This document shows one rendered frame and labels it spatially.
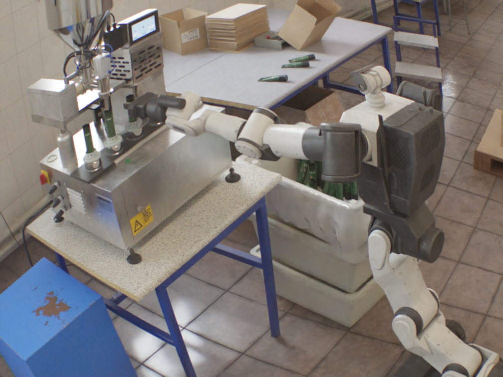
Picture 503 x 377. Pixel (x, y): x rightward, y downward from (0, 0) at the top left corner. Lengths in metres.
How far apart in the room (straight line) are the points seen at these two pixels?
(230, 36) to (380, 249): 2.02
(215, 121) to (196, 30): 1.93
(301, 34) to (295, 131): 1.85
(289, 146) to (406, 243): 0.48
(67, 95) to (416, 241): 1.22
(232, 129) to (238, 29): 1.81
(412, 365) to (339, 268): 0.62
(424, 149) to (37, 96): 1.34
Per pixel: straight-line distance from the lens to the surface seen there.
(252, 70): 3.37
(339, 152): 1.66
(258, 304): 2.98
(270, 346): 2.75
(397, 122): 1.73
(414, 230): 1.90
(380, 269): 2.04
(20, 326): 2.23
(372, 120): 1.74
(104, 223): 2.09
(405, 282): 2.07
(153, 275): 2.02
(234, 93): 3.10
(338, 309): 2.75
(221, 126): 1.91
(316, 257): 2.64
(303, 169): 2.82
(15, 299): 2.37
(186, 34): 3.77
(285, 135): 1.78
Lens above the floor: 1.99
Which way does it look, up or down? 32 degrees down
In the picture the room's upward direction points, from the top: 7 degrees counter-clockwise
